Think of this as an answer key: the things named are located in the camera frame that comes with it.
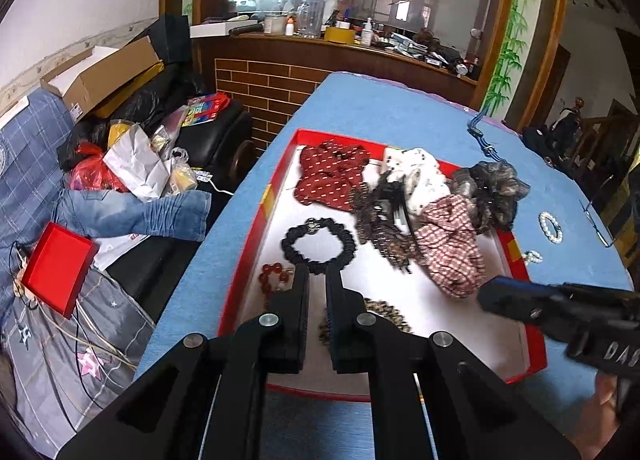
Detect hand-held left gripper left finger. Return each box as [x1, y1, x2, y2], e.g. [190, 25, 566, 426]
[55, 264, 311, 460]

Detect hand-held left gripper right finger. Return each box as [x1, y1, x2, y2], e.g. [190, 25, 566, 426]
[325, 267, 583, 460]

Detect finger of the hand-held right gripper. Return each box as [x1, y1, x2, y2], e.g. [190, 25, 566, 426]
[477, 287, 571, 341]
[492, 277, 566, 302]

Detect red tray box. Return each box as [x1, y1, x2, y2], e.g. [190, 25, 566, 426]
[217, 129, 548, 402]

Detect brown beige beaded bracelet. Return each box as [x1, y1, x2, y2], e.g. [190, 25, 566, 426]
[319, 297, 413, 346]

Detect red beaded bracelet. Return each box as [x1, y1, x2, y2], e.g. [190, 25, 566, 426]
[258, 263, 296, 297]

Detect black beaded bracelet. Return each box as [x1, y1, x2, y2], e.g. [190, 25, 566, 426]
[280, 217, 357, 275]

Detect red plaid scrunchie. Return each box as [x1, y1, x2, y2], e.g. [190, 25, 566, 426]
[412, 194, 487, 298]

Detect leopard print hair bow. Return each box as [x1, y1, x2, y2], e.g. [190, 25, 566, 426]
[352, 185, 416, 273]

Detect grey black organza scrunchie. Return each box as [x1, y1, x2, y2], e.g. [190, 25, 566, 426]
[452, 160, 530, 233]

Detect person's right hand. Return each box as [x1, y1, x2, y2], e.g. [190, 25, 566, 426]
[582, 372, 623, 460]

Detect eyeglasses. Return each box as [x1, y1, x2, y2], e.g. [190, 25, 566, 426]
[579, 175, 621, 247]

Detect black hair clip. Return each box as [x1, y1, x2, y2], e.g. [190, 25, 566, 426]
[372, 173, 418, 236]

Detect dark red dotted scrunchie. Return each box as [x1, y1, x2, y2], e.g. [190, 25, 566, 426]
[292, 139, 372, 213]

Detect white dotted scrunchie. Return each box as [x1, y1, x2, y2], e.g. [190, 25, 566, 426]
[382, 147, 453, 216]

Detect blue jeans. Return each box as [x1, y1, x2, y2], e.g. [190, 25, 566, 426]
[52, 187, 213, 241]

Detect yellow snack packet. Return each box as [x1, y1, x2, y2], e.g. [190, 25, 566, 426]
[170, 160, 198, 193]

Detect black leather seat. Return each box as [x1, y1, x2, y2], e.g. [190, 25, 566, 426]
[177, 100, 253, 181]

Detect crumpled white paper bag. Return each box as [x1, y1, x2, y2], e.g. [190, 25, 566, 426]
[102, 125, 171, 201]

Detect colourful printed packet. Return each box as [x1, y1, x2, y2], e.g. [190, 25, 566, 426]
[181, 93, 231, 128]

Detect wooden brick counter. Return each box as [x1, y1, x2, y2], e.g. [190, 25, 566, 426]
[192, 30, 478, 166]

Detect grey star print blanket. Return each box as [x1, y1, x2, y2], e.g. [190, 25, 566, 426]
[0, 240, 156, 458]

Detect small red box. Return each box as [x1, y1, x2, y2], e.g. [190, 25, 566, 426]
[20, 221, 100, 318]

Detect red plastic bag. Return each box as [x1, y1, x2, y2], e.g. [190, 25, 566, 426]
[70, 140, 128, 193]

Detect black plastic bag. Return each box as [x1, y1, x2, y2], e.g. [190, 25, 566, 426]
[57, 75, 201, 171]

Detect clear plastic pitcher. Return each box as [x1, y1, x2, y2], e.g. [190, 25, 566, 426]
[297, 0, 323, 38]

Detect flat white box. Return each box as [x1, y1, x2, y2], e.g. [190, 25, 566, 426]
[189, 20, 263, 38]

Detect cardboard box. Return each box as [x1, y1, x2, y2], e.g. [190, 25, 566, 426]
[40, 35, 166, 118]

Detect black box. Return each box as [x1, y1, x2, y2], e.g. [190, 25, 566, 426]
[145, 14, 191, 64]

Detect blue plaid blanket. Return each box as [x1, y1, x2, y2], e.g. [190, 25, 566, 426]
[0, 88, 81, 251]

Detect white pearl bracelet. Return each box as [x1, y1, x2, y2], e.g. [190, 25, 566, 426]
[538, 211, 564, 244]

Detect white cable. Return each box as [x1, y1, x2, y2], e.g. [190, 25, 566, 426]
[197, 170, 236, 196]

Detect bamboo wall painting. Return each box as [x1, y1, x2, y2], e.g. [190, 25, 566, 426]
[482, 0, 543, 118]

